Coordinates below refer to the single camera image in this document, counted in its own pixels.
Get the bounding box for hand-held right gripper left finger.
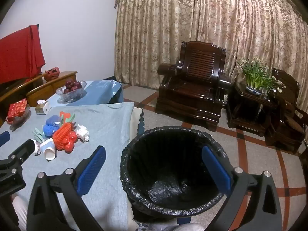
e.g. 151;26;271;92
27;146;107;231

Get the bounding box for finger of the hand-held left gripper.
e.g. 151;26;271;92
10;139;35;171
0;131;10;147

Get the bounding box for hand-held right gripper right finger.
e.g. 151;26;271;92
202;146;282;231

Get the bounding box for white paper cup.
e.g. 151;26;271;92
39;138;57;161

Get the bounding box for red plastic wrapper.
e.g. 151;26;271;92
58;135;78;155

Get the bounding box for blue shoe cover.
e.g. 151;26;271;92
43;115;62;139

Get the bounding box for orange foam fruit net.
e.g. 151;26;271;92
52;122;78;151

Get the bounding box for black-lined trash bin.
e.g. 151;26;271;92
120;126;235;219

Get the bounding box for glass dish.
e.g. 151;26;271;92
8;106;32;131

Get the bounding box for person's white trousers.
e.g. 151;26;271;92
12;194;203;231

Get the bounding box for red packets in dish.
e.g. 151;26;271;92
6;99;28;123

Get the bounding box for small gold and white box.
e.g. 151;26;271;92
35;100;52;114

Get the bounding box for wooden sideboard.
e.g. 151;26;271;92
0;71;78;126

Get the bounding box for dark wooden side table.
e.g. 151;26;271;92
226;73;281;137

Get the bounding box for cream scalloped table cover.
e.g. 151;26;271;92
130;107;145;140

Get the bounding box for glass fruit bowl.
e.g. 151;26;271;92
56;80;87;103

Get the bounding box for blue patterned cloth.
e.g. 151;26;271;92
133;220;169;231

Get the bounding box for red woven basket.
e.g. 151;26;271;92
43;67;60;81

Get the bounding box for blue scalloped tablecloth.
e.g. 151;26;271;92
47;79;124;107

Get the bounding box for dark wooden armchair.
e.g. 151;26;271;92
265;68;308;154
155;41;233;132

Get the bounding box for red cloth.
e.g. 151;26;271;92
0;24;46;85

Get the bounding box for potted narcissus plant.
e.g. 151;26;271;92
237;57;287;96

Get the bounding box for beige patterned curtain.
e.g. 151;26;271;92
113;0;308;116

